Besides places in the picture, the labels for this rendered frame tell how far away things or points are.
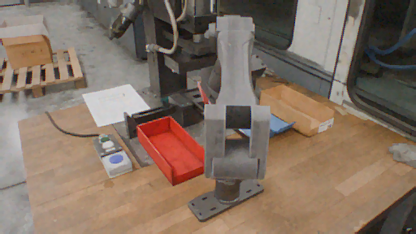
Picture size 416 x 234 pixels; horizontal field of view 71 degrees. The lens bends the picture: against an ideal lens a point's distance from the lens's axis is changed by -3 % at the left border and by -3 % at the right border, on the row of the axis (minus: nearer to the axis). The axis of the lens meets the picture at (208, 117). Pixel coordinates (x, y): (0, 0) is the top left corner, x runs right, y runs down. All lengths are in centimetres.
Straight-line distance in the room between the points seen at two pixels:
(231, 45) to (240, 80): 8
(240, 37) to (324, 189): 50
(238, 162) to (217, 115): 8
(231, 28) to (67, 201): 59
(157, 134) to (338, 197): 58
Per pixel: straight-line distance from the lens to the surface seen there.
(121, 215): 79
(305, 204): 82
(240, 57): 50
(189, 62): 97
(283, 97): 126
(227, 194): 75
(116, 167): 88
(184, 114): 104
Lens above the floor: 148
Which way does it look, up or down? 31 degrees down
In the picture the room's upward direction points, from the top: straight up
